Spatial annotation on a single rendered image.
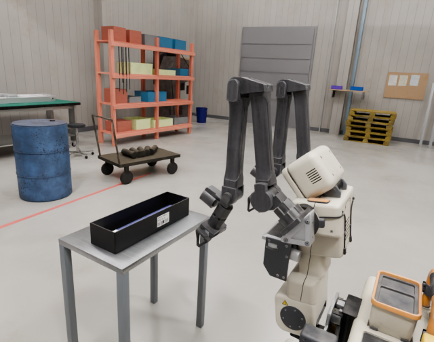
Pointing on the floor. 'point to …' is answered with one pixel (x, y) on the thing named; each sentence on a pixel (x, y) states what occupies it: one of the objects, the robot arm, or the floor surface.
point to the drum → (42, 159)
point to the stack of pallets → (369, 133)
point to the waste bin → (201, 114)
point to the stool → (77, 138)
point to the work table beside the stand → (154, 241)
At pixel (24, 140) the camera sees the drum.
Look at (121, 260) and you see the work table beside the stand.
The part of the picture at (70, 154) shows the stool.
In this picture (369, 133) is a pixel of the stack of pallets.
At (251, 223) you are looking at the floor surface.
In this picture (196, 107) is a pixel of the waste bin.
